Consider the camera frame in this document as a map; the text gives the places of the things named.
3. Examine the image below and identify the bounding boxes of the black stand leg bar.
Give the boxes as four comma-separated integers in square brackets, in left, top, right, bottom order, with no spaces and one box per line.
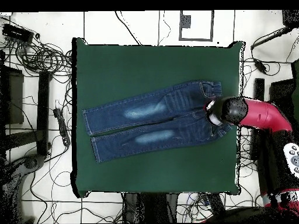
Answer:
[251,78,266,162]
[36,71,51,156]

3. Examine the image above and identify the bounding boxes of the grey square floor frame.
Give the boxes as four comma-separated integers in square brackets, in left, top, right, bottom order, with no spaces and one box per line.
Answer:
[179,10,214,42]

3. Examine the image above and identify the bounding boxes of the small grey square patch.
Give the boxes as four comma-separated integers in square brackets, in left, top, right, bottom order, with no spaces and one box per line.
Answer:
[180,15,192,29]

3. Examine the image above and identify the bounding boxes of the black corner box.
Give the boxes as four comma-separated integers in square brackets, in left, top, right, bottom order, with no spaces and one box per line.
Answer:
[281,9,299,29]

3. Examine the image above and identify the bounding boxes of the long black floor cable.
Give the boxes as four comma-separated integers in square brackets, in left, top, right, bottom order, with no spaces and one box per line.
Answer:
[113,10,142,46]

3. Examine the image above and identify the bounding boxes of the black power strip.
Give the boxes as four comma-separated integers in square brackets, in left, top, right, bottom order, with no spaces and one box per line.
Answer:
[207,192,226,216]
[53,107,71,147]

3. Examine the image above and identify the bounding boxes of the dark green table cloth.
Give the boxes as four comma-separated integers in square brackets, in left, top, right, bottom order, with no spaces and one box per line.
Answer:
[71,37,246,198]

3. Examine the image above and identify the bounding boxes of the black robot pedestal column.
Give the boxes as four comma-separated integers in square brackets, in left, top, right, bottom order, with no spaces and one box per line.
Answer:
[123,192,179,224]

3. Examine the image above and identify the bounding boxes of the black power brick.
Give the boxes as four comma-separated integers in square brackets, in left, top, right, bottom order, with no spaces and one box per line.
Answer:
[253,58,269,75]

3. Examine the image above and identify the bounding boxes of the blue denim jeans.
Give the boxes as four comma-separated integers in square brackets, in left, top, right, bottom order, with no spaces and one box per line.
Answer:
[82,80,233,163]

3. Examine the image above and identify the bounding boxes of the dark flat panel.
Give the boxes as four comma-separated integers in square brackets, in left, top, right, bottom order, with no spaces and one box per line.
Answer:
[0,66,25,125]
[269,78,295,111]

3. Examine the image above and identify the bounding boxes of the tangle of black cables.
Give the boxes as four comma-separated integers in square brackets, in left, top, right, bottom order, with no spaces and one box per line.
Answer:
[15,40,73,76]

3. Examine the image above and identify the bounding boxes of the black round stand base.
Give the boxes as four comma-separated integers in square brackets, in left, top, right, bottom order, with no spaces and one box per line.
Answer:
[22,154,46,170]

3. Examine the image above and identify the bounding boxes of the black rod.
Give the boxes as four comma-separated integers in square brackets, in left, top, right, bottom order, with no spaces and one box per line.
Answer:
[250,26,291,50]

